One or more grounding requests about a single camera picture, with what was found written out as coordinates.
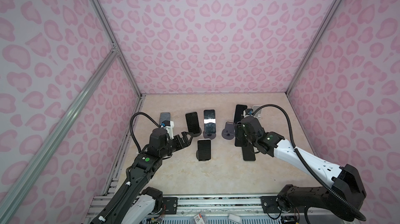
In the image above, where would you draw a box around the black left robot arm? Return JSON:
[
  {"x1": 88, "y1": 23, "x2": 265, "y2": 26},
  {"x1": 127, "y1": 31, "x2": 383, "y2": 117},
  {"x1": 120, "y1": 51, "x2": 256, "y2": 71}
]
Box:
[{"x1": 91, "y1": 128, "x2": 193, "y2": 224}]

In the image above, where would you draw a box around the grey foam pad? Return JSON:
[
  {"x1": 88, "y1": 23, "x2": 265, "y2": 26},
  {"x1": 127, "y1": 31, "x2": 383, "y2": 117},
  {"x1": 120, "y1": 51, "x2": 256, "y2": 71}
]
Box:
[{"x1": 159, "y1": 112, "x2": 171, "y2": 125}]

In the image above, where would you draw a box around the black left rear stand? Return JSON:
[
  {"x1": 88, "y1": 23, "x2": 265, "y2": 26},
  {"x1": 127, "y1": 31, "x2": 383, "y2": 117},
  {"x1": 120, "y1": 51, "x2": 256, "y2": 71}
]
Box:
[{"x1": 189, "y1": 128, "x2": 202, "y2": 138}]

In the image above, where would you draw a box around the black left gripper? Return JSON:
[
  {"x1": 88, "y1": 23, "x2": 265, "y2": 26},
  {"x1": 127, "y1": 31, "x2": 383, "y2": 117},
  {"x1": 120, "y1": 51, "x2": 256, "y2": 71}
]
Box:
[{"x1": 160, "y1": 131, "x2": 193, "y2": 159}]

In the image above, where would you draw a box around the green-edged black phone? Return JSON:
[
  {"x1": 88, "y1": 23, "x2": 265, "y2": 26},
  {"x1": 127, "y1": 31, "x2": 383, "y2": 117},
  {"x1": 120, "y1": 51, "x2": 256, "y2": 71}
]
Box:
[{"x1": 242, "y1": 144, "x2": 256, "y2": 161}]

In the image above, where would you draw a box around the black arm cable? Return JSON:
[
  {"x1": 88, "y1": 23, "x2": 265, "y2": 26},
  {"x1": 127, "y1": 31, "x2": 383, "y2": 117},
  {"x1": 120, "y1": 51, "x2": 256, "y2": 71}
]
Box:
[
  {"x1": 129, "y1": 111, "x2": 161, "y2": 154},
  {"x1": 252, "y1": 104, "x2": 367, "y2": 221}
]

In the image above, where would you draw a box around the blue-edged black phone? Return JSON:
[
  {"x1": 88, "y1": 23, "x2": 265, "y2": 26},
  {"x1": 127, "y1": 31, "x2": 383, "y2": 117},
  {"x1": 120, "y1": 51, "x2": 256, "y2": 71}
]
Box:
[{"x1": 234, "y1": 130, "x2": 248, "y2": 147}]

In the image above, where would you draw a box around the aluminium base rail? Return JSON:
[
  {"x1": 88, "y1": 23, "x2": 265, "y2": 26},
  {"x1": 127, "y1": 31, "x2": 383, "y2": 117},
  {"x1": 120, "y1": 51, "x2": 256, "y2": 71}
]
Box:
[{"x1": 84, "y1": 192, "x2": 355, "y2": 224}]

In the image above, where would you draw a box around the white rear right stand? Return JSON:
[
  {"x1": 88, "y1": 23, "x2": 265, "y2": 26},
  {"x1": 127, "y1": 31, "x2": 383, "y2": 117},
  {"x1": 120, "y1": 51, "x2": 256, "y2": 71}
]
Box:
[{"x1": 252, "y1": 105, "x2": 261, "y2": 119}]

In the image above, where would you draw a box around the grey right round stand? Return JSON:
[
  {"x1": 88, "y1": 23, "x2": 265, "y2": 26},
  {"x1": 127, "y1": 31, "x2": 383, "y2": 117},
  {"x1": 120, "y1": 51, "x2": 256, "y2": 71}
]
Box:
[{"x1": 221, "y1": 122, "x2": 235, "y2": 140}]

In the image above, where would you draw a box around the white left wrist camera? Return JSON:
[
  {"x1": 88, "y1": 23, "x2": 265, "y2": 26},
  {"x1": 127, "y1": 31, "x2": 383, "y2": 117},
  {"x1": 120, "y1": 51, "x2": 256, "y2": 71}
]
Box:
[{"x1": 161, "y1": 120, "x2": 175, "y2": 140}]

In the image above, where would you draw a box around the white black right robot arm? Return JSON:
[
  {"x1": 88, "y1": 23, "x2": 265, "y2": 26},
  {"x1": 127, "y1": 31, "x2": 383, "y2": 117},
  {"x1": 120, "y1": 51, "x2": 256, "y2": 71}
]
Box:
[{"x1": 235, "y1": 116, "x2": 366, "y2": 222}]

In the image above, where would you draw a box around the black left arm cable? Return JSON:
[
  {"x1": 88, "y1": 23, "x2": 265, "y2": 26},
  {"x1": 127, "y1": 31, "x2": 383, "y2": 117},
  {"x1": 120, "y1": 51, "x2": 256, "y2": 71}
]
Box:
[{"x1": 129, "y1": 111, "x2": 161, "y2": 154}]

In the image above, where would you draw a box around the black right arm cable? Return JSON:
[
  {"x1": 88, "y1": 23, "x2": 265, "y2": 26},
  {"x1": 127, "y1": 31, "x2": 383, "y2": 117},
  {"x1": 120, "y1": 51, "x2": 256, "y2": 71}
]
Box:
[{"x1": 252, "y1": 104, "x2": 367, "y2": 221}]

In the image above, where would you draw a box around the phone on left rear stand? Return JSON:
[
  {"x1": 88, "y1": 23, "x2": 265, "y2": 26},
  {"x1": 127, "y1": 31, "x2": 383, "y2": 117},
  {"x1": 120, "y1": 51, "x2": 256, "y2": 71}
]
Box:
[{"x1": 185, "y1": 112, "x2": 200, "y2": 132}]

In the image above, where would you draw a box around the grey round stand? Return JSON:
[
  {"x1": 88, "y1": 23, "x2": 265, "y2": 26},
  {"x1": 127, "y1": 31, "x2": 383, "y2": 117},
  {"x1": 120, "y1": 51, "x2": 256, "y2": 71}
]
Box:
[
  {"x1": 203, "y1": 133, "x2": 216, "y2": 140},
  {"x1": 221, "y1": 122, "x2": 235, "y2": 140}
]

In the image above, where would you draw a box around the purple-edged phone with glare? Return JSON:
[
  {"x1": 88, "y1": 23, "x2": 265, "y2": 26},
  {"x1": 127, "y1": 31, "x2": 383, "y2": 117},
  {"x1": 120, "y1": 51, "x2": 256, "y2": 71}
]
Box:
[{"x1": 204, "y1": 109, "x2": 216, "y2": 134}]

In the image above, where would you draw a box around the grey middle round stand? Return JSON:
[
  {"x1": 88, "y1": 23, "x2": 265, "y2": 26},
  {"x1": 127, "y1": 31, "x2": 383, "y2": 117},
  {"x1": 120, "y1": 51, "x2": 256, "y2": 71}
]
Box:
[{"x1": 203, "y1": 133, "x2": 216, "y2": 140}]

